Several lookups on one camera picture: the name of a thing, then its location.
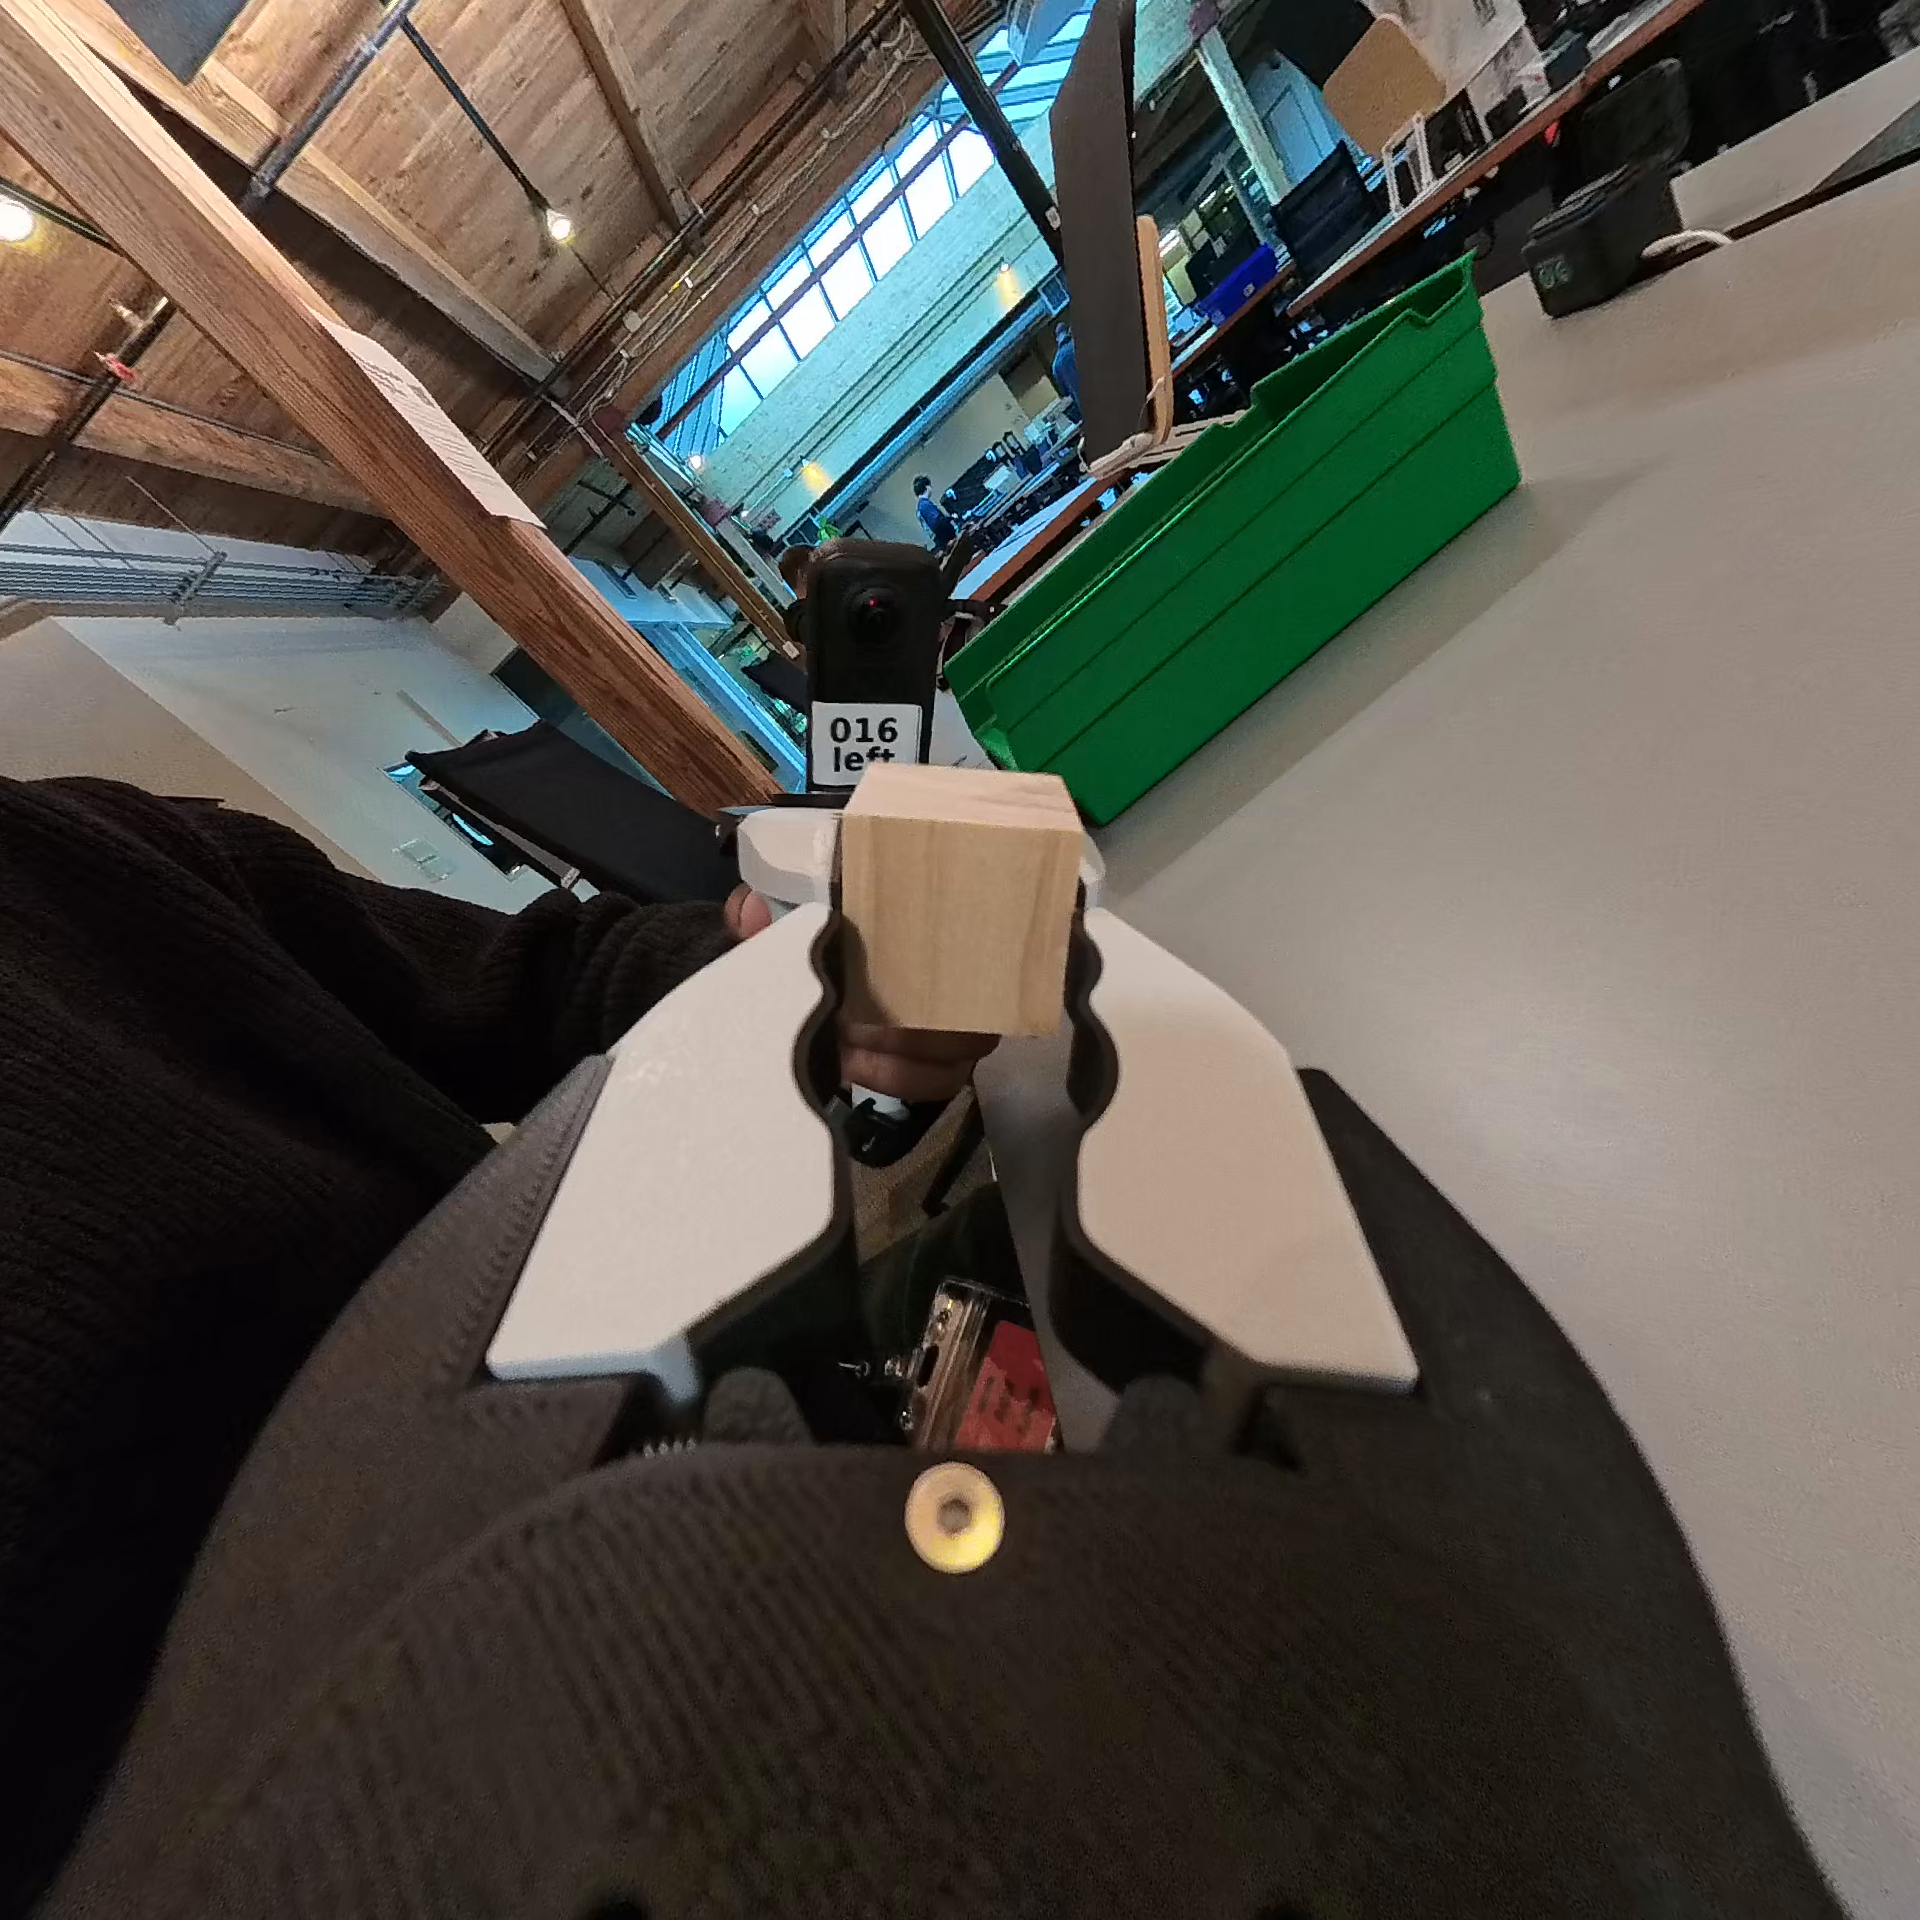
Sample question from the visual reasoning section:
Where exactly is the white paper notice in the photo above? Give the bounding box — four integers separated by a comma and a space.
321, 322, 545, 530

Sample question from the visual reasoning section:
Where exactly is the dark cable tray lid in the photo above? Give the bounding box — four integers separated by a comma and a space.
1723, 115, 1920, 245

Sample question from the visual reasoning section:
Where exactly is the wooden table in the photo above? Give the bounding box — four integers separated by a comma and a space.
1286, 0, 1711, 319

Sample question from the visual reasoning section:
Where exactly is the wooden post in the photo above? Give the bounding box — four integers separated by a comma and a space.
0, 0, 782, 812

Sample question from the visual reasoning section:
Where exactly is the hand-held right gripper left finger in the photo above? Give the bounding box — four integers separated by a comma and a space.
483, 903, 857, 1428

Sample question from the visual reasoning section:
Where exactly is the dark display panel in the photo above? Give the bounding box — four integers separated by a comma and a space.
1046, 0, 1145, 459

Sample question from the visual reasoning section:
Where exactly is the adjacent grey desk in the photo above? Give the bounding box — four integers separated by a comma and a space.
952, 434, 1247, 606

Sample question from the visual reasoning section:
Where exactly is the small wooden board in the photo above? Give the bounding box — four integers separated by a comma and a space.
1322, 21, 1452, 161

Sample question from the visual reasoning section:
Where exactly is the person's left hand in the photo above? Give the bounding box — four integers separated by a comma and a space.
723, 884, 996, 1105

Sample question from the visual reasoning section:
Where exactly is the green plastic bin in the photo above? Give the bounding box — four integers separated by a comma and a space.
942, 253, 1523, 827

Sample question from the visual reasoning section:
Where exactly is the thin wooden board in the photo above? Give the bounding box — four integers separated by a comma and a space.
1132, 216, 1175, 439

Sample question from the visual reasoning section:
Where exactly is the small black device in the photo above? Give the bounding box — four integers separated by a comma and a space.
1522, 176, 1686, 322

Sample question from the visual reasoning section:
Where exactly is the person's left forearm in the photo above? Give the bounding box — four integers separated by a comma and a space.
374, 875, 739, 1128

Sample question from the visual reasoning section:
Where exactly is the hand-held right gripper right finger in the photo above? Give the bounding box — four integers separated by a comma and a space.
1055, 900, 1422, 1429

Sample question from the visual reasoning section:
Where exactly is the black office chair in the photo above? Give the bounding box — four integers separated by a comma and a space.
403, 720, 739, 906

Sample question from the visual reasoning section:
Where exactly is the red badge with metal clip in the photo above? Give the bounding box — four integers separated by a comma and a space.
883, 1277, 1061, 1454

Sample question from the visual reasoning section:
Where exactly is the medium wooden cube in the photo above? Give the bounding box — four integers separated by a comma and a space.
836, 767, 1086, 1040

